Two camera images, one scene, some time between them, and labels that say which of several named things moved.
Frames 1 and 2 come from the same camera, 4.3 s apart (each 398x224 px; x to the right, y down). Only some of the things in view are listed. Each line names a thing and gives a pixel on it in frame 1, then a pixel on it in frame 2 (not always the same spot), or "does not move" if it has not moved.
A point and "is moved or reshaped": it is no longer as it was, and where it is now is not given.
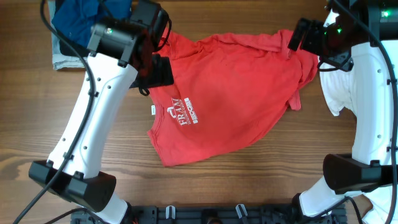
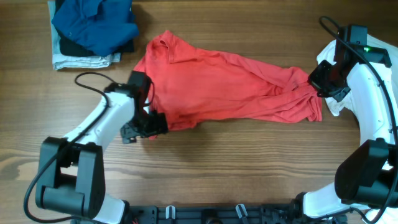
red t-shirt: [227, 87] is moved or reshaped
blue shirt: [74, 19] does not move
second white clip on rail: [238, 211] does not move
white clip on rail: [167, 212] does not move
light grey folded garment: [60, 60] does not move
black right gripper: [301, 35] -> [324, 81]
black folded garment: [65, 47] does not move
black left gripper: [157, 74] -> [149, 125]
